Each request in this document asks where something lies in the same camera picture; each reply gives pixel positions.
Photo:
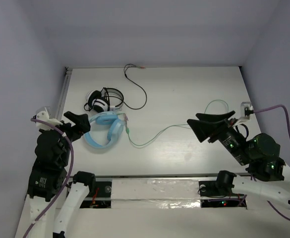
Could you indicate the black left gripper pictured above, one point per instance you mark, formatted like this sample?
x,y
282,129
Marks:
x,y
70,129

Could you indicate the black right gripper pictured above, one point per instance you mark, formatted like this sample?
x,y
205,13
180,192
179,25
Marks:
x,y
203,127

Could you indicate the light blue headphones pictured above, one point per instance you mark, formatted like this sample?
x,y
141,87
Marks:
x,y
115,130

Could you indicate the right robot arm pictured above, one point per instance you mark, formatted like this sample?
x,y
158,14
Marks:
x,y
259,155

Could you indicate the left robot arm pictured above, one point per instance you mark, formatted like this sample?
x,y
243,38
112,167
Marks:
x,y
54,195

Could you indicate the white and black headphones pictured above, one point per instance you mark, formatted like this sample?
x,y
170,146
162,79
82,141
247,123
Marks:
x,y
99,100

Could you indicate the silver foil covered block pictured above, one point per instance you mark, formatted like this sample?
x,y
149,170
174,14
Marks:
x,y
155,193

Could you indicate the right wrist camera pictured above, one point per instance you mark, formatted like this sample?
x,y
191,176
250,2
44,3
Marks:
x,y
246,109

